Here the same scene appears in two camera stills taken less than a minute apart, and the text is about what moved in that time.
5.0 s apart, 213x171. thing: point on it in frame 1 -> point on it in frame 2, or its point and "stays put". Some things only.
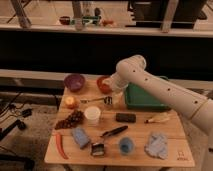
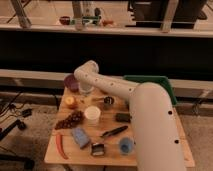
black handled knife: (114, 131) stays put
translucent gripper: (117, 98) -> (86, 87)
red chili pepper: (59, 143) stays put
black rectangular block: (125, 117) stays put
